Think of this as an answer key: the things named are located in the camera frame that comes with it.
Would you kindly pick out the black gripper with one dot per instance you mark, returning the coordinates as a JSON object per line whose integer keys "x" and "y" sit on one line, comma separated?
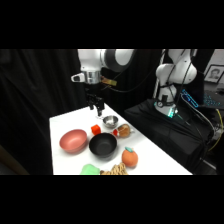
{"x": 95, "y": 99}

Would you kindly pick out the green triangle block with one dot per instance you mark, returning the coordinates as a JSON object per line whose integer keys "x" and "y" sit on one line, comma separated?
{"x": 90, "y": 169}

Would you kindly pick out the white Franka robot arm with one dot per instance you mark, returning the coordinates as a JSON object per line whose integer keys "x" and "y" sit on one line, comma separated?
{"x": 90, "y": 60}

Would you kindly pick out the small silver metal bowl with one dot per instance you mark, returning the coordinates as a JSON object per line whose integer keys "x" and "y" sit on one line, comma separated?
{"x": 110, "y": 121}

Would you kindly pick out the black bowl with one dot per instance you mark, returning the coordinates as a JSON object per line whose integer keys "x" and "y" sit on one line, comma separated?
{"x": 103, "y": 145}

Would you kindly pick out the pink bowl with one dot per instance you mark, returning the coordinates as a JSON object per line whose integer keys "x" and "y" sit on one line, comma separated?
{"x": 73, "y": 140}

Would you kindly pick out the orange red cube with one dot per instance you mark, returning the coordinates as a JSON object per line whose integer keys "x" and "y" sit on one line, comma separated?
{"x": 96, "y": 129}

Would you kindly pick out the brown bread in clear wrapper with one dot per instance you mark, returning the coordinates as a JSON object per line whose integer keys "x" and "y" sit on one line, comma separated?
{"x": 123, "y": 130}

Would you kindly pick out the orange plush fruit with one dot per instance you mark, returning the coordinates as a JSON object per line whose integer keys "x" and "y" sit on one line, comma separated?
{"x": 129, "y": 157}

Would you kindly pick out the black curtain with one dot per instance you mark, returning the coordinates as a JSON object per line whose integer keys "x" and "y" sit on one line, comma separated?
{"x": 33, "y": 100}

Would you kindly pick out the striped brown toy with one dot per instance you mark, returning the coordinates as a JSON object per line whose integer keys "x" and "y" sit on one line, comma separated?
{"x": 115, "y": 170}

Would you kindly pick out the black cloth-covered robot stand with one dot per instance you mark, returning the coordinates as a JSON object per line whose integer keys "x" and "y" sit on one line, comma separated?
{"x": 166, "y": 136}

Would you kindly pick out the small green base light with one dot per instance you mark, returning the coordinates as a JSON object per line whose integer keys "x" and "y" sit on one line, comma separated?
{"x": 171, "y": 113}

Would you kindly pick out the framed portrait picture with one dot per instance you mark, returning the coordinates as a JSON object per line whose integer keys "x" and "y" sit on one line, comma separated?
{"x": 213, "y": 74}

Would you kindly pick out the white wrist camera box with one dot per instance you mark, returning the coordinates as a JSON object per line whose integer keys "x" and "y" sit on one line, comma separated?
{"x": 78, "y": 78}

